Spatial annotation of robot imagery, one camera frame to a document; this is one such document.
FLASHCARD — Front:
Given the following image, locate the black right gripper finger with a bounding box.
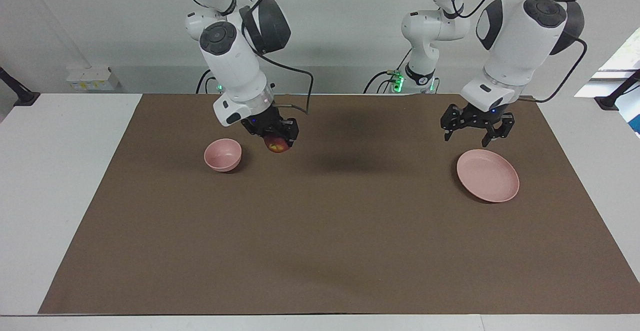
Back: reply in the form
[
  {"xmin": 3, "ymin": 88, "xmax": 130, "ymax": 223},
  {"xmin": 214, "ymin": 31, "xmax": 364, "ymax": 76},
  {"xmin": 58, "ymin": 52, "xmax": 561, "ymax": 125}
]
[
  {"xmin": 248, "ymin": 123, "xmax": 273, "ymax": 140},
  {"xmin": 280, "ymin": 117, "xmax": 300, "ymax": 148}
]

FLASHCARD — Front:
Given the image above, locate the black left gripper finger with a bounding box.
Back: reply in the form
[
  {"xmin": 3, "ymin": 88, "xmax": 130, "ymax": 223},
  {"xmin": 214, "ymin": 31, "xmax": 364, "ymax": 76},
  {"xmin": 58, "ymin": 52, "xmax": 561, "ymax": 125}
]
[
  {"xmin": 481, "ymin": 113, "xmax": 516, "ymax": 148},
  {"xmin": 440, "ymin": 104, "xmax": 464, "ymax": 143}
]

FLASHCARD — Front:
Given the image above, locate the dark red apple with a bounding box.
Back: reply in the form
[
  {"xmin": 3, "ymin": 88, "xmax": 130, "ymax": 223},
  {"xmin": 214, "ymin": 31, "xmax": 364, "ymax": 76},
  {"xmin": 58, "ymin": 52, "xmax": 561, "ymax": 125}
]
[{"xmin": 264, "ymin": 133, "xmax": 292, "ymax": 154}]

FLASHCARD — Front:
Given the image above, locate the pink bowl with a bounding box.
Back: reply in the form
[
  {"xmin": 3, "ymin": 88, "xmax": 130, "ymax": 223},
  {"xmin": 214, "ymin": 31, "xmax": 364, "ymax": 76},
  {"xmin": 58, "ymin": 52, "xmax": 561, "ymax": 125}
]
[{"xmin": 203, "ymin": 138, "xmax": 243, "ymax": 173}]

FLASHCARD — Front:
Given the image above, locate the pink plate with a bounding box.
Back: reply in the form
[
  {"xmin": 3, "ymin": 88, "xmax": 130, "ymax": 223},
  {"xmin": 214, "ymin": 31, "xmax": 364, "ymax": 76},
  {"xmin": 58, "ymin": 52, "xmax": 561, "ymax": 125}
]
[{"xmin": 456, "ymin": 149, "xmax": 521, "ymax": 204}]

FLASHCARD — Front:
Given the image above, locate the brown table mat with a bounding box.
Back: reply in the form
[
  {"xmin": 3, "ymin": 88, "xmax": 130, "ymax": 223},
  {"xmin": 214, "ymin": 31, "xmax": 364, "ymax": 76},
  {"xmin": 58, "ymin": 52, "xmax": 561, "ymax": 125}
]
[{"xmin": 38, "ymin": 93, "xmax": 640, "ymax": 316}]

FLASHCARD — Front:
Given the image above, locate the white power strip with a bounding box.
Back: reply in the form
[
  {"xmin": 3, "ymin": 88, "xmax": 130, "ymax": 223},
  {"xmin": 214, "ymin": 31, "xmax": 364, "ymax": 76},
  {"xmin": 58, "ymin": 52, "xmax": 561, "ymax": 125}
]
[{"xmin": 66, "ymin": 66, "xmax": 120, "ymax": 92}]

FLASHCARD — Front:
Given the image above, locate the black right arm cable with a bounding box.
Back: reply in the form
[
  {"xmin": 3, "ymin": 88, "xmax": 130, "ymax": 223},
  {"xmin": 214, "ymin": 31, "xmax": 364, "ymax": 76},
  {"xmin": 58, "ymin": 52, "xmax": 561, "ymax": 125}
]
[{"xmin": 240, "ymin": 0, "xmax": 315, "ymax": 117}]

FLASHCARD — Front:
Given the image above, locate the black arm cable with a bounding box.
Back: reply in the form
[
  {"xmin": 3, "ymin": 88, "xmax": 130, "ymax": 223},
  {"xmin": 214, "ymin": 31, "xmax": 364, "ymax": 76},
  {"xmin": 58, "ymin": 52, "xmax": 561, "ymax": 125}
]
[
  {"xmin": 240, "ymin": 0, "xmax": 315, "ymax": 117},
  {"xmin": 517, "ymin": 0, "xmax": 588, "ymax": 104}
]

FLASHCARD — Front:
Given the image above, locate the black base cable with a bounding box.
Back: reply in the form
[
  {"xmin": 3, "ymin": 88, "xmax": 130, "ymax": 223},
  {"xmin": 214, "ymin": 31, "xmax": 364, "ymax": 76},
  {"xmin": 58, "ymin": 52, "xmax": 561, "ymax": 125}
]
[
  {"xmin": 363, "ymin": 69, "xmax": 402, "ymax": 95},
  {"xmin": 195, "ymin": 69, "xmax": 217, "ymax": 95}
]

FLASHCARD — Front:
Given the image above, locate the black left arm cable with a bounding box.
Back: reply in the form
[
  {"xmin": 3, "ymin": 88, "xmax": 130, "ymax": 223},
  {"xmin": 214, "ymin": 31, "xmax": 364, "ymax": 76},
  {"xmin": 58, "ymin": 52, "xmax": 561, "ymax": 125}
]
[{"xmin": 517, "ymin": 0, "xmax": 588, "ymax": 104}]

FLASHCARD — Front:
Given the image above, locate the black clamp mount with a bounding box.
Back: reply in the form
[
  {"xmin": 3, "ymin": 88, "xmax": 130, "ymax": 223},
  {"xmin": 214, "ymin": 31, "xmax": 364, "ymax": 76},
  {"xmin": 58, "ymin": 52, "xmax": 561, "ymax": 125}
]
[
  {"xmin": 595, "ymin": 68, "xmax": 640, "ymax": 111},
  {"xmin": 0, "ymin": 66, "xmax": 41, "ymax": 107}
]

